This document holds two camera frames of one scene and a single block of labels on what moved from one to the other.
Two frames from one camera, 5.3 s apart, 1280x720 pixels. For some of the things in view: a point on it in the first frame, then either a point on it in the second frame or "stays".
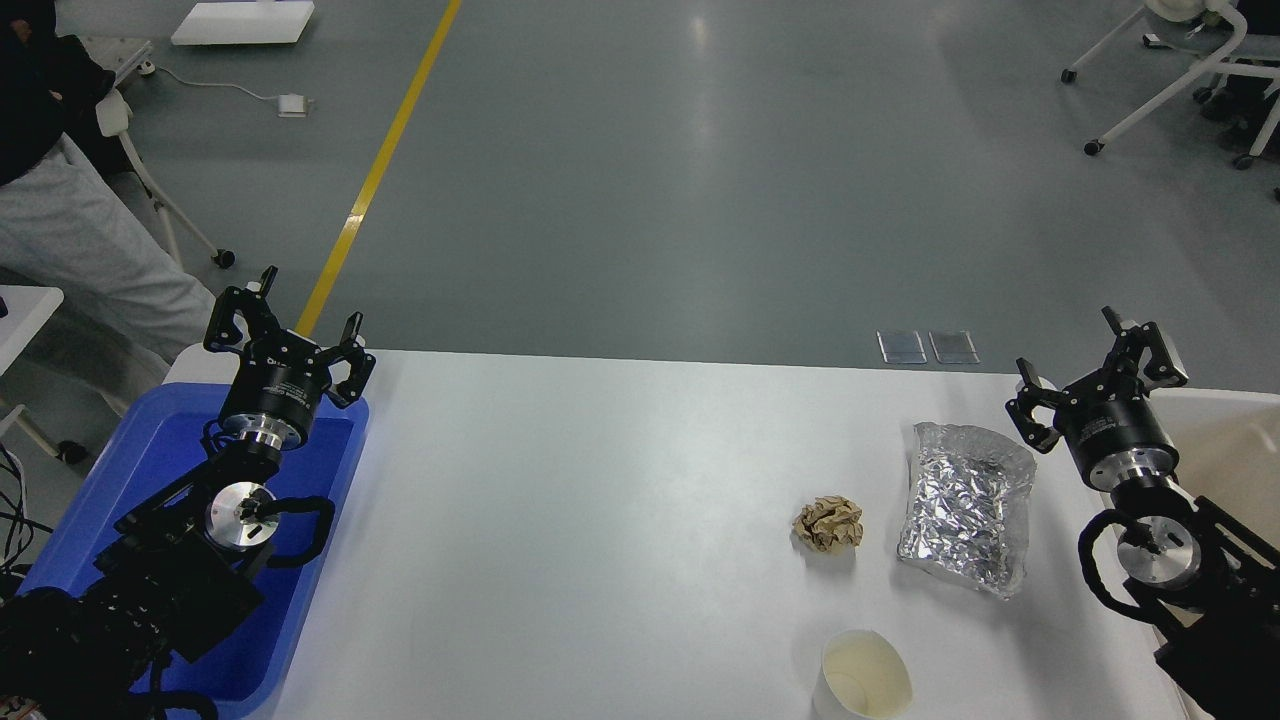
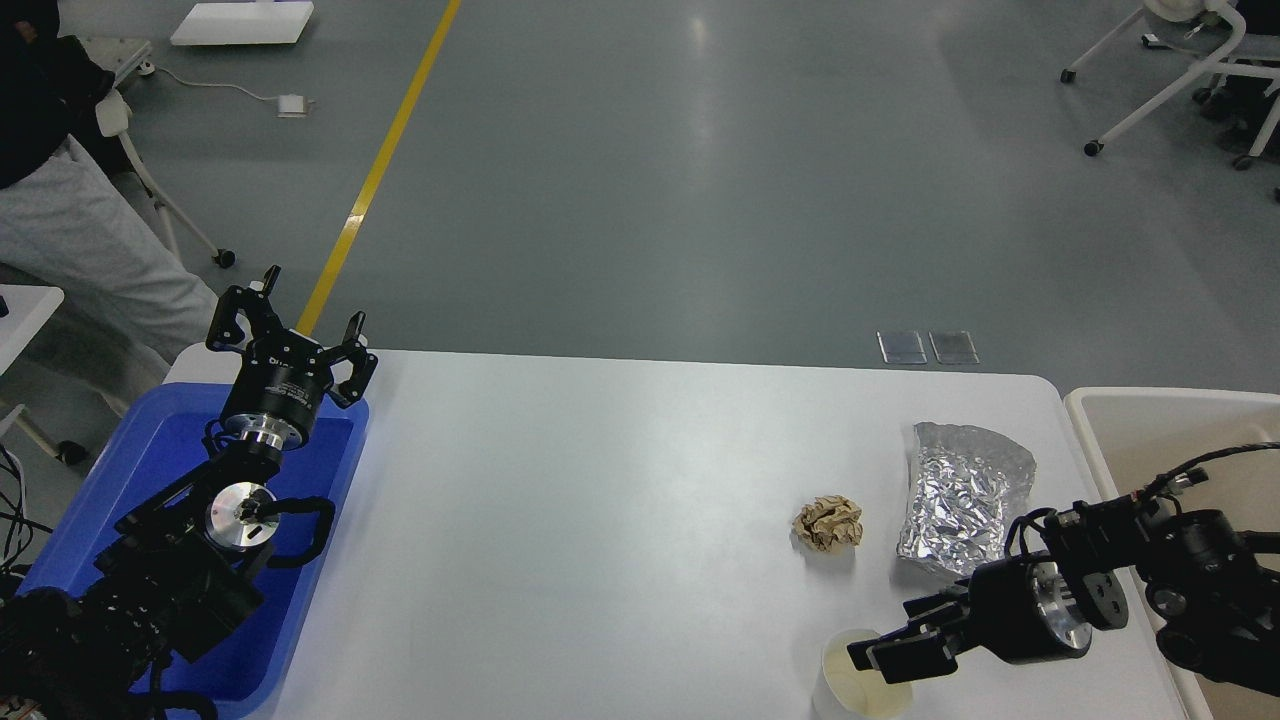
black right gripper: (1108, 420) -> (1020, 610)
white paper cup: (862, 676) stays
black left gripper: (280, 377) stays
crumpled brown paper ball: (830, 524) stays
